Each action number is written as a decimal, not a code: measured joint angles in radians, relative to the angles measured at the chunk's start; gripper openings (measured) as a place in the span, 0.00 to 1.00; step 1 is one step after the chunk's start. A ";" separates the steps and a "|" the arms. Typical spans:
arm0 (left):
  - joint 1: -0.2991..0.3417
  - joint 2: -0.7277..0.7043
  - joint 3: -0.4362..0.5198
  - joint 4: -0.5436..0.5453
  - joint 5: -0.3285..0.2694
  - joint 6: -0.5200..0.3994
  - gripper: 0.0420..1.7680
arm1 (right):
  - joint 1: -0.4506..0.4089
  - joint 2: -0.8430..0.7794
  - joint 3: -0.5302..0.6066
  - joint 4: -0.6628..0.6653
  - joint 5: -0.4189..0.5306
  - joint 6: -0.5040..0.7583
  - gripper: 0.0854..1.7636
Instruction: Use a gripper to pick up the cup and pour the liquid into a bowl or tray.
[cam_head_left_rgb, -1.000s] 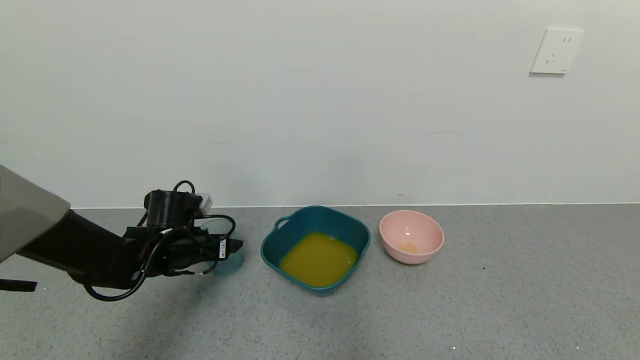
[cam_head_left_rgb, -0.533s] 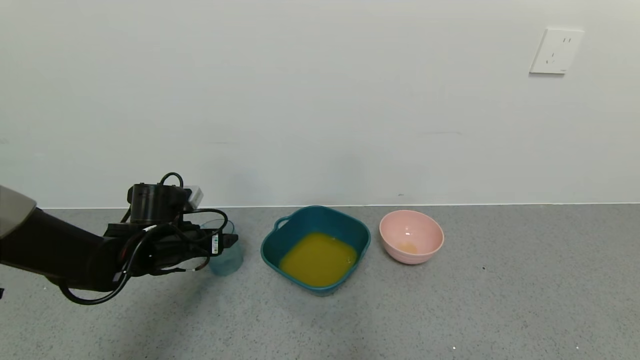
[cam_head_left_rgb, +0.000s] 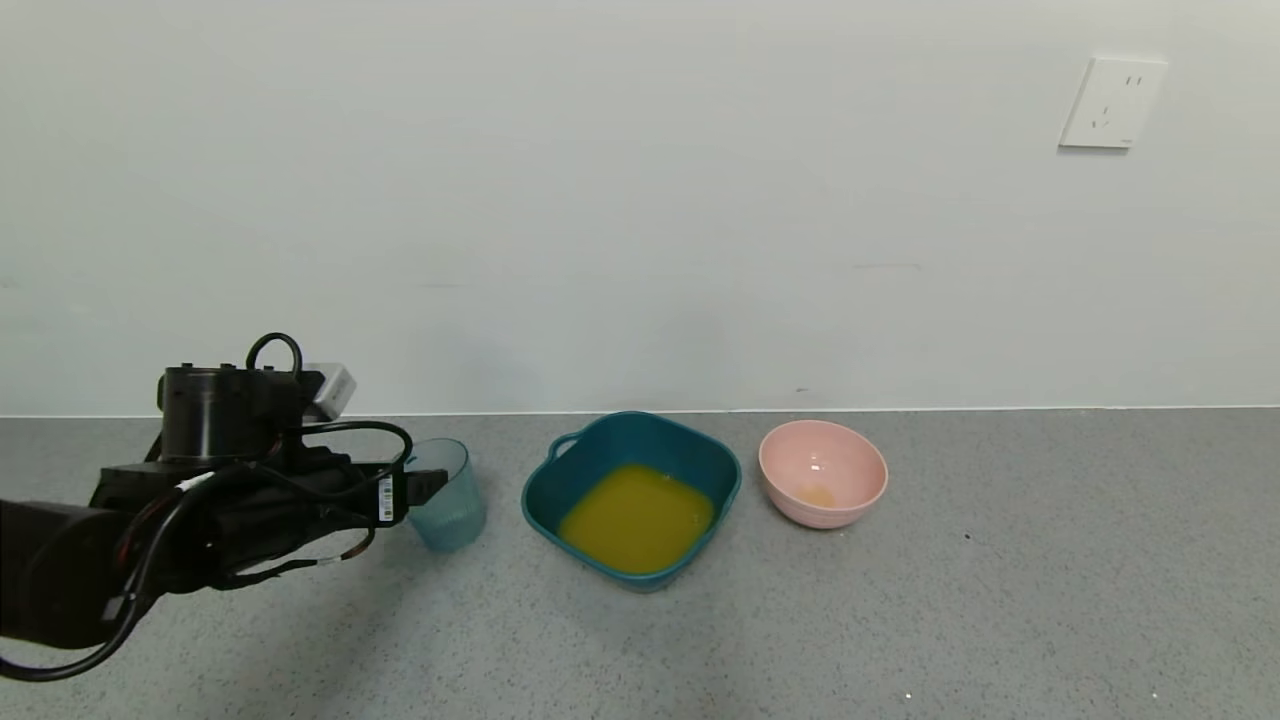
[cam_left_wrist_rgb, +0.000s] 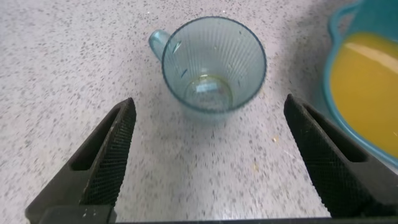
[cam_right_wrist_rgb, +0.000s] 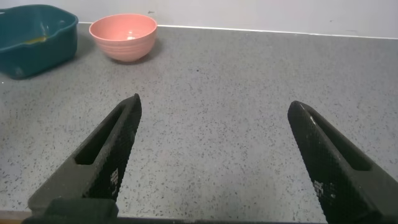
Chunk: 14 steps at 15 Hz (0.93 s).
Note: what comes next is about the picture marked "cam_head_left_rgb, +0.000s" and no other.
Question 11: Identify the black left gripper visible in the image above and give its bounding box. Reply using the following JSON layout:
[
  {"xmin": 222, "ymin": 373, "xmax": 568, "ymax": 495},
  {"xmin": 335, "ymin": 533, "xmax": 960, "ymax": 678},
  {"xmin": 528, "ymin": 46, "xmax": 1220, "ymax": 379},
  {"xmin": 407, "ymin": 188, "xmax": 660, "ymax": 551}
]
[{"xmin": 296, "ymin": 449, "xmax": 450, "ymax": 528}]

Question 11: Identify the orange yellow juice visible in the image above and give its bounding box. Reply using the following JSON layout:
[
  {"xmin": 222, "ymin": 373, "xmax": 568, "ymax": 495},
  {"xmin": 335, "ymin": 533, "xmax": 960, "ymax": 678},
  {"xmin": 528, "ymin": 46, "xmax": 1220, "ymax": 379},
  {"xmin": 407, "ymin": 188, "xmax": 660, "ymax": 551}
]
[{"xmin": 557, "ymin": 463, "xmax": 717, "ymax": 576}]

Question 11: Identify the teal square plastic basin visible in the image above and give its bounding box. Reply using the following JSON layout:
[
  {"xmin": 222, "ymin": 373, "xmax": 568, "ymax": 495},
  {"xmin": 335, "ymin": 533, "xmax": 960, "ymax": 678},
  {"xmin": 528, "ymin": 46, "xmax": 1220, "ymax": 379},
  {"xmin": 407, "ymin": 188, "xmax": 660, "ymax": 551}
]
[{"xmin": 521, "ymin": 411, "xmax": 743, "ymax": 593}]

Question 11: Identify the long black arm cable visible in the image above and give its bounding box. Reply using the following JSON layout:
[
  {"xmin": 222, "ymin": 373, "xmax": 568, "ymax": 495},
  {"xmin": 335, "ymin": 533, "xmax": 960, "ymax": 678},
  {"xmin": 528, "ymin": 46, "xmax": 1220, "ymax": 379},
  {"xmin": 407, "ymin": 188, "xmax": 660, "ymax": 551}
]
[{"xmin": 0, "ymin": 420, "xmax": 414, "ymax": 683}]

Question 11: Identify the clear ribbed plastic cup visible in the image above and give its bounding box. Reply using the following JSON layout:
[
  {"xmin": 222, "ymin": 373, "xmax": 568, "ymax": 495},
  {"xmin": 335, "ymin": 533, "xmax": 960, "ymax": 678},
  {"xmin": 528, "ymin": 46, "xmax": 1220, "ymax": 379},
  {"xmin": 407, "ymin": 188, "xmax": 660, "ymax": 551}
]
[{"xmin": 400, "ymin": 438, "xmax": 488, "ymax": 553}]

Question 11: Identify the short looped black cable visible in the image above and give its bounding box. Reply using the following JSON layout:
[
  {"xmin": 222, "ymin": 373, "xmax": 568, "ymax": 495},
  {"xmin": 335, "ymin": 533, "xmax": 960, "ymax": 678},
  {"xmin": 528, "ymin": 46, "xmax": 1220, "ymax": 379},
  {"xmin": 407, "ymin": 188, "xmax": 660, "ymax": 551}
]
[{"xmin": 246, "ymin": 332, "xmax": 304, "ymax": 377}]

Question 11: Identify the pink ribbed bowl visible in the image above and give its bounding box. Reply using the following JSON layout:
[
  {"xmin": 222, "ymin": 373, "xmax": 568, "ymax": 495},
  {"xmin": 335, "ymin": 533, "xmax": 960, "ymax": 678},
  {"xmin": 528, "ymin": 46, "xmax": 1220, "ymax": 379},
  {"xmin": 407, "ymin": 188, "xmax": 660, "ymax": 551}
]
[{"xmin": 757, "ymin": 420, "xmax": 889, "ymax": 530}]

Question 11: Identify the white wall socket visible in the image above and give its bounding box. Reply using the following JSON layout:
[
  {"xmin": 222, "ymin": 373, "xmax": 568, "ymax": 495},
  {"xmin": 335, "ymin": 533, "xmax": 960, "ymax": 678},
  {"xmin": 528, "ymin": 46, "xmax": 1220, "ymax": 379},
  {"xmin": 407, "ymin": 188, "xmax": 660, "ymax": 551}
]
[{"xmin": 1057, "ymin": 56, "xmax": 1169, "ymax": 151}]

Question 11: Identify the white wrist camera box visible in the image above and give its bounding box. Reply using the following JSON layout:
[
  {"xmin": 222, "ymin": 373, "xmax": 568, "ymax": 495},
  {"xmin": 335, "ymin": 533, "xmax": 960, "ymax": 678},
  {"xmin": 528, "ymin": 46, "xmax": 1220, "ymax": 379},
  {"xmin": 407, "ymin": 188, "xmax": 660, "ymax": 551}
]
[{"xmin": 303, "ymin": 362, "xmax": 358, "ymax": 421}]

